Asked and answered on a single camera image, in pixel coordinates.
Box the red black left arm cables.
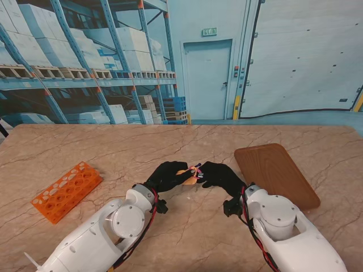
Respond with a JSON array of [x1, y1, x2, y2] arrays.
[[106, 187, 159, 272]]

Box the pink hair band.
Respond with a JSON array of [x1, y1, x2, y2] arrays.
[[189, 163, 204, 179]]

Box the yellow cloth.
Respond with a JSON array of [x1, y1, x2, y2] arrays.
[[175, 168, 198, 186]]

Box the red black arm cables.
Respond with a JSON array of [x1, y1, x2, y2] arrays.
[[239, 186, 280, 272], [106, 187, 159, 272]]

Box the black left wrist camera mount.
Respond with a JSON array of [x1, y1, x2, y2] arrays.
[[154, 198, 169, 215]]

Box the brown wooden tray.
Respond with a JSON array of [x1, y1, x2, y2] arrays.
[[234, 143, 322, 210]]

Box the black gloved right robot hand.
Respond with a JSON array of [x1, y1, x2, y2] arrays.
[[198, 161, 247, 201]]

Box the warehouse print backdrop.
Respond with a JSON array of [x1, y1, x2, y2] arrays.
[[0, 0, 363, 127]]

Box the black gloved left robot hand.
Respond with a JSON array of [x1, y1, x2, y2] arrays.
[[145, 160, 199, 194]]

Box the red black right arm cables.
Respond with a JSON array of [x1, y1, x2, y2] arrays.
[[239, 186, 280, 272]]

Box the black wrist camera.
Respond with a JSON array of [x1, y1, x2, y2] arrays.
[[222, 196, 245, 218]]

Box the orange test tube rack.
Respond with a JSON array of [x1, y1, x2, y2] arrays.
[[30, 161, 104, 225]]

